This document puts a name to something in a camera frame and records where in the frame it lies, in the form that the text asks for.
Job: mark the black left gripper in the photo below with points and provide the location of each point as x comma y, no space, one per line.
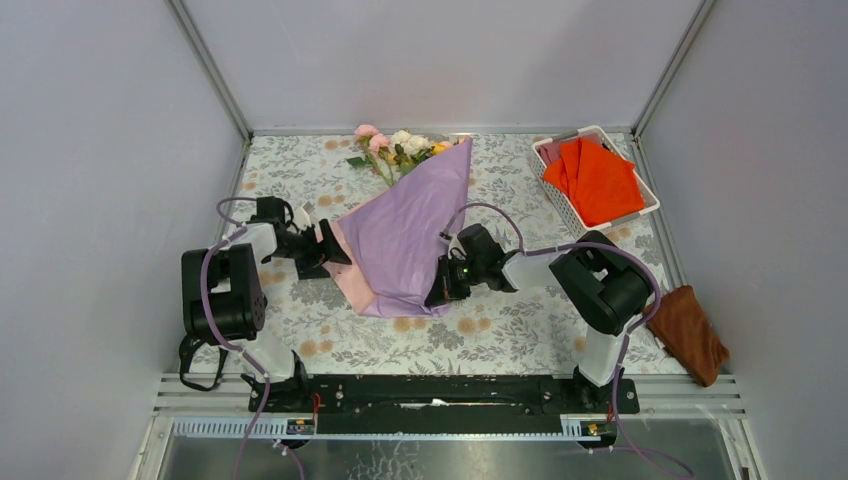
311,268

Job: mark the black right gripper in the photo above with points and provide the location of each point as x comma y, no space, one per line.
445,289

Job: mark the pink and purple wrapping paper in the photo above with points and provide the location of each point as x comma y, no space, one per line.
393,240

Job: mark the pink fake flower stem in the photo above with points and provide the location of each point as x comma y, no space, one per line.
374,155

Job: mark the yellow fake flower bunch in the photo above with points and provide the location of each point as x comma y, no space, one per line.
441,147

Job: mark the white fake flower stem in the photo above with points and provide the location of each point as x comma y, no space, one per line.
409,148

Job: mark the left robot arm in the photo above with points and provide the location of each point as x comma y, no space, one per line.
224,305

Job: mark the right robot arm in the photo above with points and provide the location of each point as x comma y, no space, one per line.
607,286

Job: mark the orange folded paper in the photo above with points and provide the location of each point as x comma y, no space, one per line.
601,189

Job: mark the brown cloth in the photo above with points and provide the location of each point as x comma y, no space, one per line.
683,327

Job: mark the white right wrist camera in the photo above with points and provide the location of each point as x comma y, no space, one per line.
456,246

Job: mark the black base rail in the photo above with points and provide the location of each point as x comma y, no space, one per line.
441,405

